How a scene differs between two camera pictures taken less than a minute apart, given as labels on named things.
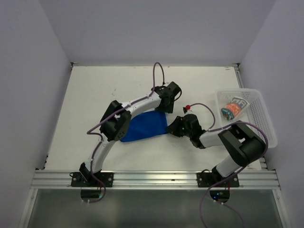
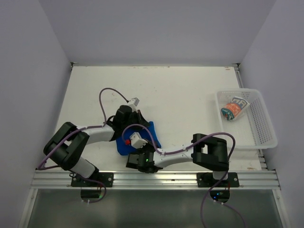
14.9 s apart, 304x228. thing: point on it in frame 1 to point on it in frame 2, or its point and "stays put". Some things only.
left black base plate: [78, 180] stays put
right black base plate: [208, 179] stays put
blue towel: [147, 124] to [124, 149]
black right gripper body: [187, 133] to [143, 150]
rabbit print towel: [234, 107] stays put
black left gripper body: [168, 108] to [133, 120]
